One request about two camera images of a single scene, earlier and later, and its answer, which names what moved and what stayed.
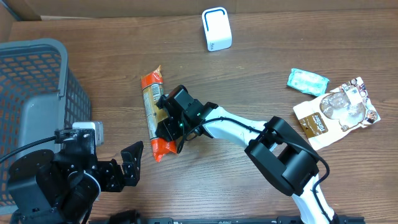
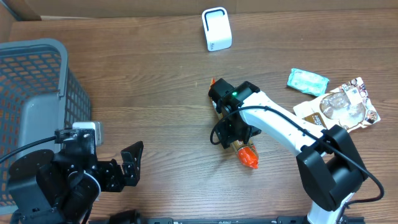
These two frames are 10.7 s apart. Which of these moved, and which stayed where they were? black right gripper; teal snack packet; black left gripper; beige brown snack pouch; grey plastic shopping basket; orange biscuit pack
Moved: orange biscuit pack; black right gripper
Stayed: grey plastic shopping basket; teal snack packet; black left gripper; beige brown snack pouch
